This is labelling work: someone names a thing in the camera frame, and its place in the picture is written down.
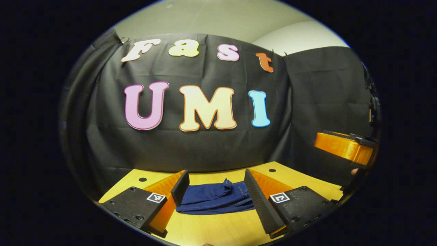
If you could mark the blue jeans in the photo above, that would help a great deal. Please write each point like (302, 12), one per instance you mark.
(211, 200)

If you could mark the black backdrop cloth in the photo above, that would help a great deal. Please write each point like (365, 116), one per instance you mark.
(205, 150)

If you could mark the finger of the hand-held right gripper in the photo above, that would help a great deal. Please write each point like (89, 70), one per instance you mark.
(341, 147)

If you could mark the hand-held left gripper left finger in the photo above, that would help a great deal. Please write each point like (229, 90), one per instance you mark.
(181, 188)

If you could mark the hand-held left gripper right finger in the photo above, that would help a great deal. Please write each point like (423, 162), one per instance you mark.
(261, 205)

